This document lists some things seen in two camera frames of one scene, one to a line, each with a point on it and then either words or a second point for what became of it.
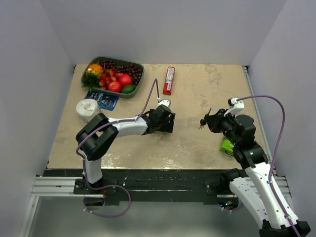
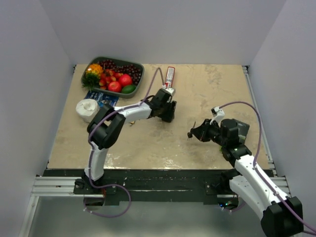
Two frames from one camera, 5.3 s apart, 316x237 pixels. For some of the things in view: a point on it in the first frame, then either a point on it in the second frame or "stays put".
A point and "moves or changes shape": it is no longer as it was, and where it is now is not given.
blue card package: x=105 y=101 stays put
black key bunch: x=203 y=121 moves or changes shape
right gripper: x=214 y=121 to x=200 y=133
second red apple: x=114 y=86 stays put
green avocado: x=128 y=89 stays put
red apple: x=125 y=79 stays put
